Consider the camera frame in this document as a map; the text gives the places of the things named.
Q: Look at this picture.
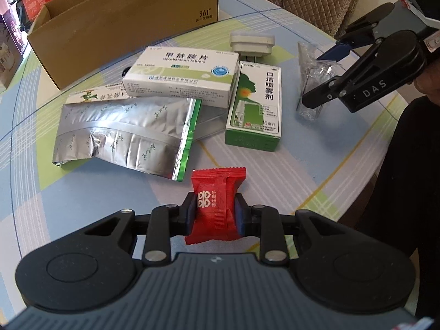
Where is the white green tablet box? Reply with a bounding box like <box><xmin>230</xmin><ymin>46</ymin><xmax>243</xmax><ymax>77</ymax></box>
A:
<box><xmin>122</xmin><ymin>46</ymin><xmax>240</xmax><ymax>109</ymax></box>

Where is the white plug adapter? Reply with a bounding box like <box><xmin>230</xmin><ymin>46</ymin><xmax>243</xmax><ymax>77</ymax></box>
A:
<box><xmin>230</xmin><ymin>31</ymin><xmax>275</xmax><ymax>57</ymax></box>

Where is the checked tablecloth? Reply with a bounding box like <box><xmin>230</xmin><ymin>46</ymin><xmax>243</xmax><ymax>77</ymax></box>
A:
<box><xmin>1</xmin><ymin>0</ymin><xmax>406</xmax><ymax>323</ymax></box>

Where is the clear plastic bag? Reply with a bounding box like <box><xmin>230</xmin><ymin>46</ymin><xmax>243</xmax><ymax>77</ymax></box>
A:
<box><xmin>296</xmin><ymin>43</ymin><xmax>343</xmax><ymax>122</ymax></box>

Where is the silver foil pouch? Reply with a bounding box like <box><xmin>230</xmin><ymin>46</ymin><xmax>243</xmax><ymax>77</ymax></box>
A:
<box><xmin>52</xmin><ymin>97</ymin><xmax>201</xmax><ymax>182</ymax></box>

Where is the red candy wrapper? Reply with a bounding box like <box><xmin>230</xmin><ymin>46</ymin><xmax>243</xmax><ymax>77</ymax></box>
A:
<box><xmin>185</xmin><ymin>167</ymin><xmax>247</xmax><ymax>245</ymax></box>

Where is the white ointment box with bird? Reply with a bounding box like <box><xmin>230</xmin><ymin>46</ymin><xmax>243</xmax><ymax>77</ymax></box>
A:
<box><xmin>65</xmin><ymin>84</ymin><xmax>130</xmax><ymax>104</ymax></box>

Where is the green throat spray box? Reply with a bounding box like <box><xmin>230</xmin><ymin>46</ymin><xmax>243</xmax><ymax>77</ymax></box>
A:
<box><xmin>225</xmin><ymin>61</ymin><xmax>282</xmax><ymax>152</ymax></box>

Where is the white appliance box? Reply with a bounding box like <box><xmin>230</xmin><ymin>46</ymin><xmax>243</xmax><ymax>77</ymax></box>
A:
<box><xmin>1</xmin><ymin>10</ymin><xmax>24</xmax><ymax>92</ymax></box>

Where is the brown cardboard box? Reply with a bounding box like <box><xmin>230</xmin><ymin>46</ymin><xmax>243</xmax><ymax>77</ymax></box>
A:
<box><xmin>27</xmin><ymin>0</ymin><xmax>218</xmax><ymax>89</ymax></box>

